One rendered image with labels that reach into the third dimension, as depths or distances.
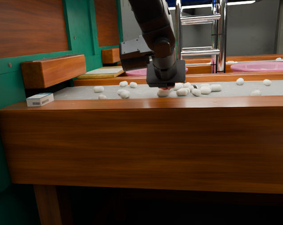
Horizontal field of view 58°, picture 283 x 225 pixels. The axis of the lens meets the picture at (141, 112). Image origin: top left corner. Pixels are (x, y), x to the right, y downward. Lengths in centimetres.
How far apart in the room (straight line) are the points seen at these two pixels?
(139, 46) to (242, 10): 253
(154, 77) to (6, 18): 40
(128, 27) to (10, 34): 267
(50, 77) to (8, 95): 12
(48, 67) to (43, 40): 16
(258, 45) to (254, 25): 21
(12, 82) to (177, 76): 41
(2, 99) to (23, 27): 23
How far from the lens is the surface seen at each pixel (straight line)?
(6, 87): 69
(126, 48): 58
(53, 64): 76
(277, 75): 96
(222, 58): 98
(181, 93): 71
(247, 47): 305
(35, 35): 84
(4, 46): 72
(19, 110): 62
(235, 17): 306
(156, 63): 60
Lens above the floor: 90
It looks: 16 degrees down
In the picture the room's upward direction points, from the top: 4 degrees counter-clockwise
